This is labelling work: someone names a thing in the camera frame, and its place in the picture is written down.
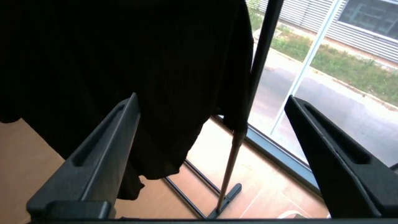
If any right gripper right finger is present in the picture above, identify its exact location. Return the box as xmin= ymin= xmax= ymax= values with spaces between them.
xmin=283 ymin=95 xmax=398 ymax=218

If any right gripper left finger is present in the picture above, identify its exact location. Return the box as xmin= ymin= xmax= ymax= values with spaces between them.
xmin=27 ymin=92 xmax=142 ymax=218

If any black garment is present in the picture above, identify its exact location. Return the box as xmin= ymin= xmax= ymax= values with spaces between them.
xmin=0 ymin=0 xmax=254 ymax=181

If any black clothes rack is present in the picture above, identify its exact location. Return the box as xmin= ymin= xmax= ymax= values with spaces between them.
xmin=163 ymin=0 xmax=285 ymax=220

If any window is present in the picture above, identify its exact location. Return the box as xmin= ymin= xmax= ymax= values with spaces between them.
xmin=213 ymin=0 xmax=398 ymax=198

